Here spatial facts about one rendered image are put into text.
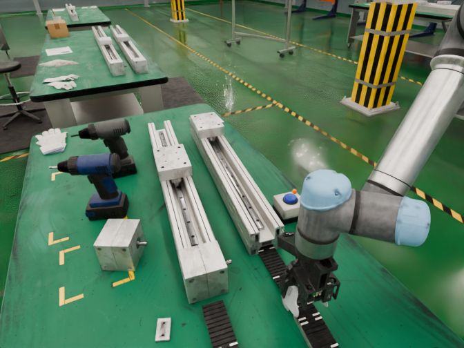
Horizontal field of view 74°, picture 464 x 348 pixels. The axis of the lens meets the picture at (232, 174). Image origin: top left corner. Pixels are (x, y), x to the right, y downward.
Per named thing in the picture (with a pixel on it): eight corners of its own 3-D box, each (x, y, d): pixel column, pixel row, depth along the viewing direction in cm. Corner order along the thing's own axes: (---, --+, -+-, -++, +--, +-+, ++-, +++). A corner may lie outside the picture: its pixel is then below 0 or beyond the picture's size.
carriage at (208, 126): (224, 140, 130) (224, 126, 126) (199, 145, 128) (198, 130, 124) (215, 125, 143) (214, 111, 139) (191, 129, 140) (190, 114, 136)
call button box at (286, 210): (306, 219, 98) (308, 204, 94) (277, 226, 95) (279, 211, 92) (293, 204, 104) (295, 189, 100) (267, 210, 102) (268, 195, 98)
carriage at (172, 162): (193, 181, 106) (191, 165, 102) (161, 188, 103) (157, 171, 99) (184, 159, 118) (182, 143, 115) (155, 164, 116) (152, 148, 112)
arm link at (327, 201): (358, 199, 45) (299, 189, 47) (344, 250, 51) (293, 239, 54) (358, 170, 51) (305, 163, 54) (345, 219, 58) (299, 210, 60)
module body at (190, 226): (218, 264, 84) (217, 242, 79) (181, 274, 81) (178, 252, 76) (172, 137, 147) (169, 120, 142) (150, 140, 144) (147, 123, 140)
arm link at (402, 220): (413, 197, 56) (349, 187, 59) (438, 201, 45) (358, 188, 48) (407, 241, 56) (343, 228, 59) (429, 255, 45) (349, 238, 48)
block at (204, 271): (237, 289, 77) (237, 264, 72) (188, 304, 74) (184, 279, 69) (226, 262, 84) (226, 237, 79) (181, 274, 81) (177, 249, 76)
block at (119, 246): (143, 271, 82) (137, 246, 77) (102, 270, 83) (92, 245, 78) (154, 243, 90) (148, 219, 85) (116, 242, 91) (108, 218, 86)
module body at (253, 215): (282, 247, 88) (284, 225, 84) (249, 256, 86) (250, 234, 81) (210, 130, 152) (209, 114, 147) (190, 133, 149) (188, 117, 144)
